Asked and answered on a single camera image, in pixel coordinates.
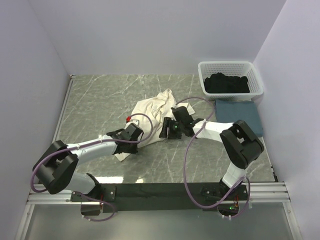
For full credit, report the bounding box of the cream white t shirt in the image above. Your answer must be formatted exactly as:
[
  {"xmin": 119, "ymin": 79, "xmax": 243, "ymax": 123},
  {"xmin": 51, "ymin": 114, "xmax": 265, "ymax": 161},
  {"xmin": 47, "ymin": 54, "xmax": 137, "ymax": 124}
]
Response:
[{"xmin": 125, "ymin": 88, "xmax": 195, "ymax": 148}]

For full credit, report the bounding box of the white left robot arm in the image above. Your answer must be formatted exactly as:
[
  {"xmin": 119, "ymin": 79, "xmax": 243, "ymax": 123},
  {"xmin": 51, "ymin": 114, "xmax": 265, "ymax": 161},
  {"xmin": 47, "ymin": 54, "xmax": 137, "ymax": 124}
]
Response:
[{"xmin": 32, "ymin": 123, "xmax": 144, "ymax": 198}]

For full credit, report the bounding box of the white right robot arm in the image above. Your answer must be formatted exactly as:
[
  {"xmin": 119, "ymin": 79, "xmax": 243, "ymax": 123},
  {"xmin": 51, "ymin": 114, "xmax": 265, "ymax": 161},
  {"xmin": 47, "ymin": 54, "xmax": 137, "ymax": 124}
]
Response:
[{"xmin": 159, "ymin": 106, "xmax": 265, "ymax": 191}]

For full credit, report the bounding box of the folded blue t shirt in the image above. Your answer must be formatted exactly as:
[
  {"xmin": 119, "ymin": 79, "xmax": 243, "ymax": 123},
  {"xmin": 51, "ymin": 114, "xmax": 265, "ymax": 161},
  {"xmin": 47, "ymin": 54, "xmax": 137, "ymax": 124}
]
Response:
[{"xmin": 215, "ymin": 99, "xmax": 264, "ymax": 137}]

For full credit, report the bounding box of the black t shirt in basket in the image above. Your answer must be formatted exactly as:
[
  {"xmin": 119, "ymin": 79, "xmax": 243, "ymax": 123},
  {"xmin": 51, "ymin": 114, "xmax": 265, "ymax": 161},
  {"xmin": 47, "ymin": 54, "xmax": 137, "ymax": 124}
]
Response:
[{"xmin": 204, "ymin": 72, "xmax": 250, "ymax": 94}]

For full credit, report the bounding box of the white plastic laundry basket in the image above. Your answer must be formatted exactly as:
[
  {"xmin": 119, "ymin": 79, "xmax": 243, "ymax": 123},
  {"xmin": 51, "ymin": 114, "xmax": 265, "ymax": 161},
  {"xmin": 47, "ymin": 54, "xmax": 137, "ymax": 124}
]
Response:
[{"xmin": 198, "ymin": 61, "xmax": 264, "ymax": 101}]

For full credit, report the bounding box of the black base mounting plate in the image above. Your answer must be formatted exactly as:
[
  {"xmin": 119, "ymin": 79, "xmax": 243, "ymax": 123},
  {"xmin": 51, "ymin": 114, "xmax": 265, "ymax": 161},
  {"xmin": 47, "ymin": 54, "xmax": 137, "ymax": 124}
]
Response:
[{"xmin": 70, "ymin": 182, "xmax": 250, "ymax": 217}]

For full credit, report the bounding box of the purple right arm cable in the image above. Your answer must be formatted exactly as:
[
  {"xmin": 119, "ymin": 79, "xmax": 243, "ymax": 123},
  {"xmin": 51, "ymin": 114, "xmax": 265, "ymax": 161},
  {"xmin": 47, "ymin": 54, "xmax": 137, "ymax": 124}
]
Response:
[{"xmin": 175, "ymin": 97, "xmax": 251, "ymax": 221}]

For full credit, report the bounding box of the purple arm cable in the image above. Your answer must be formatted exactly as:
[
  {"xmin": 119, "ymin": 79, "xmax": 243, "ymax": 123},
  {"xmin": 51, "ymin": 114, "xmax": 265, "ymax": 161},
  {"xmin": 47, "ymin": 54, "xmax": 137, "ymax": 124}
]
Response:
[
  {"xmin": 30, "ymin": 113, "xmax": 155, "ymax": 193},
  {"xmin": 175, "ymin": 97, "xmax": 251, "ymax": 221}
]

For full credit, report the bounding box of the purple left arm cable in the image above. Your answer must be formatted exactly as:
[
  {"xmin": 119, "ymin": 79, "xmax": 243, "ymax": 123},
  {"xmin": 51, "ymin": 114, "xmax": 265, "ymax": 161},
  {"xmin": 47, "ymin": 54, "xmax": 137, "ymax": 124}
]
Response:
[{"xmin": 30, "ymin": 113, "xmax": 155, "ymax": 193}]

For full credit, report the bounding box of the aluminium frame rail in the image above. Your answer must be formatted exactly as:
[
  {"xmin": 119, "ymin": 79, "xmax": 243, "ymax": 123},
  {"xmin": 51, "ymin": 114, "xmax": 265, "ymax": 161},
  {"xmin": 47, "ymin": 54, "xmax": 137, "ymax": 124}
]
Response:
[{"xmin": 15, "ymin": 182, "xmax": 302, "ymax": 240}]

